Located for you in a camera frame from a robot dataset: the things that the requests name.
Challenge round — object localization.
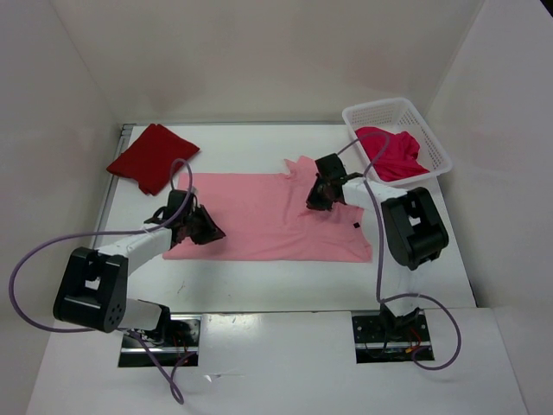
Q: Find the dark red t-shirt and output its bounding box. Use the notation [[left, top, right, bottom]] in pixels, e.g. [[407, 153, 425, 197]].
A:
[[106, 124, 200, 195]]

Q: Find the light pink t-shirt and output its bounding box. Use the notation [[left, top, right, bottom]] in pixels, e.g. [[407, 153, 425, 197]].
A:
[[163, 156, 372, 263]]

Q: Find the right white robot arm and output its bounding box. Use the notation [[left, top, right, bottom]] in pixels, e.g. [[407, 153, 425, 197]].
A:
[[307, 153, 449, 335]]

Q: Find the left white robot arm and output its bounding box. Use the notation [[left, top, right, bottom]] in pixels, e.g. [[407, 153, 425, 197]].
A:
[[53, 190, 226, 337]]

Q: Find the magenta t-shirt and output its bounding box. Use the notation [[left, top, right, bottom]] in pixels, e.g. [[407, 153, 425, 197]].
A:
[[355, 126, 429, 182]]

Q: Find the white plastic basket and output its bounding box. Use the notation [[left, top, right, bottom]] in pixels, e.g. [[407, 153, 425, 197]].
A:
[[342, 98, 452, 187]]

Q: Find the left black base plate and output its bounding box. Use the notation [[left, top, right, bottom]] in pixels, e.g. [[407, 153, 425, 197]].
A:
[[118, 314, 201, 368]]

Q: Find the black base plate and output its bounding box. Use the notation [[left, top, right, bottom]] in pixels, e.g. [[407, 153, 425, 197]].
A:
[[352, 310, 435, 364], [118, 314, 201, 368]]

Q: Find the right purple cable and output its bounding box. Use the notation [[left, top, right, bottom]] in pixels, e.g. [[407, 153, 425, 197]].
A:
[[336, 131, 462, 372]]

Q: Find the purple cable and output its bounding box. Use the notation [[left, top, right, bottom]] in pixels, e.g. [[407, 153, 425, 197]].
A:
[[8, 158, 204, 405], [336, 131, 462, 372]]

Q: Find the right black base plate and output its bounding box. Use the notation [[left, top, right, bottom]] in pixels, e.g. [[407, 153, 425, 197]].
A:
[[352, 310, 435, 364]]

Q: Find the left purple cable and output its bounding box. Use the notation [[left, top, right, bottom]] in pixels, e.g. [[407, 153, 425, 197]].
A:
[[8, 158, 204, 405]]

